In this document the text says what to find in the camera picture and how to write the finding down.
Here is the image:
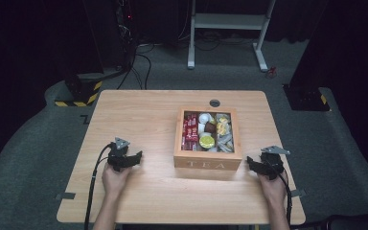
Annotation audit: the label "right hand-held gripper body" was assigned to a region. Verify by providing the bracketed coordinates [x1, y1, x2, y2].
[261, 145, 291, 180]

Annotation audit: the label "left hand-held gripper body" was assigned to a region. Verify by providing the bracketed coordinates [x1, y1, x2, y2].
[107, 137, 132, 173]

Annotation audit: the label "wooden tea box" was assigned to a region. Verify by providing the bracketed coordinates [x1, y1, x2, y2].
[172, 105, 243, 172]

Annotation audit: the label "yellow-green lidded capsule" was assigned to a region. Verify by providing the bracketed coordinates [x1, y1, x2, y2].
[198, 134, 216, 150]

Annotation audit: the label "person's right hand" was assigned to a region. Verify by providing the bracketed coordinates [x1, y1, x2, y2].
[257, 172, 288, 207]

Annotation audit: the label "person's left hand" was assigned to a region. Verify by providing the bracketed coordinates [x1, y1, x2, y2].
[101, 164, 132, 199]

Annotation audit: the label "silver foil packets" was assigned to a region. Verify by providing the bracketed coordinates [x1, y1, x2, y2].
[216, 133, 235, 153]

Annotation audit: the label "clear packet of yellow teabags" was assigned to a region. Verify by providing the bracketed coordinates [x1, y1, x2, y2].
[216, 114, 232, 137]

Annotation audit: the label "brown capsule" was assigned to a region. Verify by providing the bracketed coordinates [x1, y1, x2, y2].
[204, 122, 218, 135]

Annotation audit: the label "bundle of red sachets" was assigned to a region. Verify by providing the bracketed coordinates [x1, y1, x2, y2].
[181, 112, 199, 151]

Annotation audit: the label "black yellow striped stand base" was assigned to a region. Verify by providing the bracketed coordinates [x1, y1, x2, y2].
[55, 72, 104, 108]

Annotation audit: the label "small red floor object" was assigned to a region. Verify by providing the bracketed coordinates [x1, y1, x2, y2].
[265, 66, 278, 80]

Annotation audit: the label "dark equipment rack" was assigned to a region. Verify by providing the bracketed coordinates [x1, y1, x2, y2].
[114, 0, 139, 69]

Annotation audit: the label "white metal stand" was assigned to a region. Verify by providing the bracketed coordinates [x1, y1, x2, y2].
[187, 0, 276, 73]

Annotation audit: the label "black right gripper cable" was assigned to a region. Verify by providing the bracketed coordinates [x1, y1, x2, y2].
[277, 172, 293, 225]

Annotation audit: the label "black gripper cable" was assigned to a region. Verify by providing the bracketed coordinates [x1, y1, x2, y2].
[83, 143, 113, 230]
[277, 172, 293, 225]

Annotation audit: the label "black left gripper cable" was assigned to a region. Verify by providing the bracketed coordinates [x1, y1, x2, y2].
[83, 143, 113, 230]

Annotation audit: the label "black floor cables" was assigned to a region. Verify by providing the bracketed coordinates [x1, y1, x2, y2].
[116, 42, 156, 91]

